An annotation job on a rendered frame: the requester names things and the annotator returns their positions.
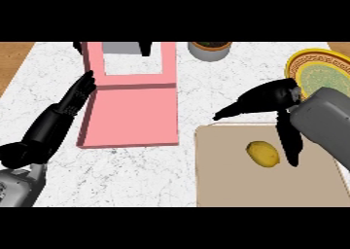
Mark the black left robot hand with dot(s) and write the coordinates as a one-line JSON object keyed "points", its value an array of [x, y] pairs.
{"points": [[50, 126]]}

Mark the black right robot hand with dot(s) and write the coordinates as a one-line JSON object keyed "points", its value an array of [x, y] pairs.
{"points": [[269, 97]]}

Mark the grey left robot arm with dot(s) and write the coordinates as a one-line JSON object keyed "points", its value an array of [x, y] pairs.
{"points": [[15, 188]]}

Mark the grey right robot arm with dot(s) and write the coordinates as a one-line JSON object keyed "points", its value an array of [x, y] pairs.
{"points": [[328, 126]]}

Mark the yellow patterned plate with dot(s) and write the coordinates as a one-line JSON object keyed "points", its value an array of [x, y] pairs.
{"points": [[325, 73]]}

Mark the yellow lemon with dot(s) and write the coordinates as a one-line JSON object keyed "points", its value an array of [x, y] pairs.
{"points": [[261, 154]]}

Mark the beige tray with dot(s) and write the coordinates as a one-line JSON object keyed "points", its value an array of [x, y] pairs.
{"points": [[269, 175]]}

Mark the pink open box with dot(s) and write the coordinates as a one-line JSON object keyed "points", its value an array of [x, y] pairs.
{"points": [[131, 107]]}

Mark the grey pot with soil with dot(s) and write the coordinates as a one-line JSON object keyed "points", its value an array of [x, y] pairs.
{"points": [[210, 50]]}

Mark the grey and black appliance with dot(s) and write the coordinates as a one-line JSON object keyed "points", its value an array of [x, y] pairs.
{"points": [[122, 48]]}

